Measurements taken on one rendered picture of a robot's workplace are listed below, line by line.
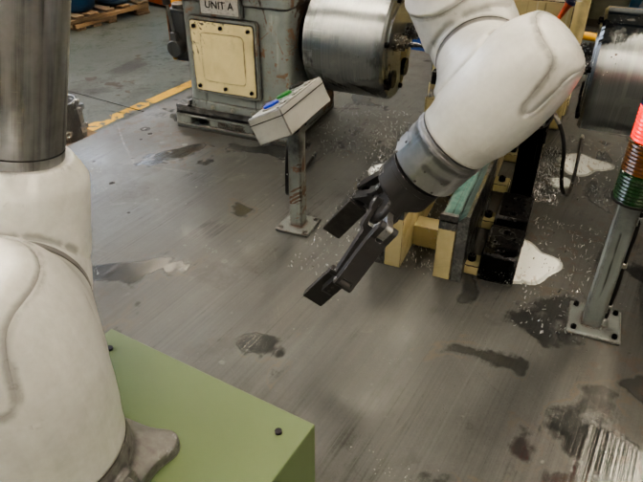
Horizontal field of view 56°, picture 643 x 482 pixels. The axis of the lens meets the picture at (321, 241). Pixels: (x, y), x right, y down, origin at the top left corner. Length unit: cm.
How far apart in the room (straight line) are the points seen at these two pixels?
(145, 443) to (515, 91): 51
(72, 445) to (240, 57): 110
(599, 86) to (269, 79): 72
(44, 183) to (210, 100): 99
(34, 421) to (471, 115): 48
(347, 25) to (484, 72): 81
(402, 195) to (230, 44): 88
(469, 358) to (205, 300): 44
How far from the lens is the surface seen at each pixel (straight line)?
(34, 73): 64
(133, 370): 80
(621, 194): 92
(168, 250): 118
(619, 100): 133
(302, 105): 107
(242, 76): 152
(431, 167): 67
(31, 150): 66
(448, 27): 73
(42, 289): 53
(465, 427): 86
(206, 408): 73
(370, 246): 71
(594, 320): 105
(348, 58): 141
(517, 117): 63
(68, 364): 54
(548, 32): 63
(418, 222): 115
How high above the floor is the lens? 145
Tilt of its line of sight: 34 degrees down
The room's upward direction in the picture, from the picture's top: straight up
